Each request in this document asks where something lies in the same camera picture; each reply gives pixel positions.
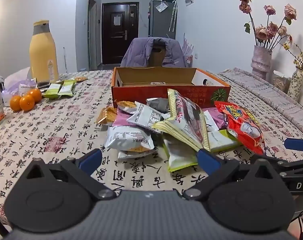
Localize purple wall decal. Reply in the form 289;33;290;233
182;32;194;64

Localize small white snack packet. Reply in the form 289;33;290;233
204;110;221;132

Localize pink ribbed vase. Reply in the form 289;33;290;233
250;45;272;80

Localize white snack packet green edge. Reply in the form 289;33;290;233
207;129;242;153

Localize wooden chair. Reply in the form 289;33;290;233
148;45;166;67

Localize tangerine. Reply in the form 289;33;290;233
19;95;35;111
29;88;42;103
10;95;22;112

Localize red snack bag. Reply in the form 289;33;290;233
214;101;266;155

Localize orange cardboard box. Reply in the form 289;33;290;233
111;67;231;109

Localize white and orange snack packet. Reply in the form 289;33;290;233
116;100;138;114

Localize large gold-edged snack bag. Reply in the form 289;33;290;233
153;88;212;153

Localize flat white snack packet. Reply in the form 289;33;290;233
117;150;152;162

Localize pink snack packet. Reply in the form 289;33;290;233
112;109;139;128
205;107;228;130

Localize dried pink rose bouquet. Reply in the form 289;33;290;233
238;0;298;52

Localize dried yellow flower sprigs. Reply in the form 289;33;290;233
283;31;303;70

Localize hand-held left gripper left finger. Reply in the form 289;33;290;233
23;148;117;201

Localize purple padded jacket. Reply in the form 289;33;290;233
120;37;189;68

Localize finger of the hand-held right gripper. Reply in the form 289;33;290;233
250;154;303;178
285;137;303;153

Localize silver snack packet orange print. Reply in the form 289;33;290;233
104;126;155;153

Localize purple plastic bag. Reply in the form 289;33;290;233
3;79;37;98

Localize grey snack packet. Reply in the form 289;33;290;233
146;97;170;113

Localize pink quilted cloth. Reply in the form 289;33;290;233
218;67;303;130

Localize glass jar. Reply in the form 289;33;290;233
272;70;289;90

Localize grey fridge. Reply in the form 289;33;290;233
148;0;177;40

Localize dark entrance door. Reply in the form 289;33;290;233
101;2;139;65

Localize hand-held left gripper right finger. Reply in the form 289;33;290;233
183;149;277;201

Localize yellow thermos bottle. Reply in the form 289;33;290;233
29;20;59;83

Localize white snack packet black print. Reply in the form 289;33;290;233
127;102;167;133

